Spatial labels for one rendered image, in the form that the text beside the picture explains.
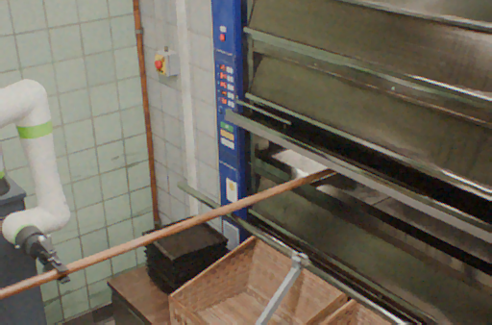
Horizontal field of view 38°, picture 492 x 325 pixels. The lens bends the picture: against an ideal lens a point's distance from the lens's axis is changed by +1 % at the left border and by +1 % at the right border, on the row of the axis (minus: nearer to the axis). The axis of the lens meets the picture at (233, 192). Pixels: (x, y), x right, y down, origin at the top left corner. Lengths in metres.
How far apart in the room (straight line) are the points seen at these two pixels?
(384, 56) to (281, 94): 0.56
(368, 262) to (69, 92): 1.65
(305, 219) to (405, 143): 0.68
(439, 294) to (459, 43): 0.82
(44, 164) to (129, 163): 1.30
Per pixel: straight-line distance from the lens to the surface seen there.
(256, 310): 3.04
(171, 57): 3.27
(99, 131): 3.59
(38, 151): 2.45
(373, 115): 2.39
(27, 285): 2.23
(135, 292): 3.22
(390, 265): 2.55
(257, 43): 2.79
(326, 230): 2.74
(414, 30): 2.23
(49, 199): 2.52
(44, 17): 3.35
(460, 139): 2.19
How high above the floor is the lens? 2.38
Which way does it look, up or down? 27 degrees down
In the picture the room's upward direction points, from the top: 2 degrees counter-clockwise
